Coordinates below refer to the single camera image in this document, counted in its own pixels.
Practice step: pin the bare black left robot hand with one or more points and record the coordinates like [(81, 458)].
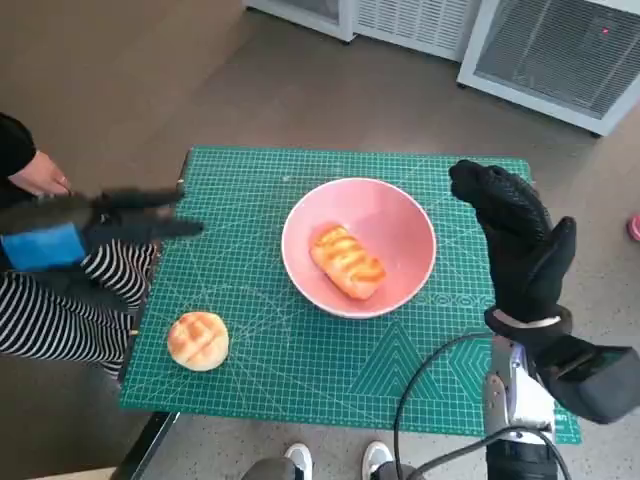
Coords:
[(115, 215)]

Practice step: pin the person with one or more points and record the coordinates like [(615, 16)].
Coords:
[(60, 320)]

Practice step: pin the pink bowl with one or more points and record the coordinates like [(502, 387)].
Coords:
[(395, 220)]

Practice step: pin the white cabinet with glass door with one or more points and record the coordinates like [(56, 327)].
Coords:
[(305, 12)]

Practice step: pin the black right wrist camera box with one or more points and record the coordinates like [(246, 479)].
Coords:
[(595, 380)]

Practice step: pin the pink object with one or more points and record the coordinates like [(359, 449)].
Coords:
[(635, 226)]

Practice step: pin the long grilled toy bread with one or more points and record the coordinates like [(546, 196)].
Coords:
[(350, 262)]

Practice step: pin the round toy bread bun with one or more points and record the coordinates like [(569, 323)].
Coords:
[(199, 342)]

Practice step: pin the white cabinet with mesh door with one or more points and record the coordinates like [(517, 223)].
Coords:
[(555, 50)]

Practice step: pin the person's hand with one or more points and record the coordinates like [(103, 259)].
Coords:
[(42, 172)]

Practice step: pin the dark grey leg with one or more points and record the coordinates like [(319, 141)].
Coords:
[(397, 472), (270, 471)]

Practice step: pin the white shoe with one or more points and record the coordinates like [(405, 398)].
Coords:
[(376, 456), (299, 457)]

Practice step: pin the green cutting mat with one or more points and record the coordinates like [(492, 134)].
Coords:
[(280, 360)]

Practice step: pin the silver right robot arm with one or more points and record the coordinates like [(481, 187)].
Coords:
[(520, 395)]

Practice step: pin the white cabinet with vent slats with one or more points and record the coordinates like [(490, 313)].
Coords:
[(415, 22)]

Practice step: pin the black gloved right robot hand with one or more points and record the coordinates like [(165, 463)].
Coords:
[(525, 250)]

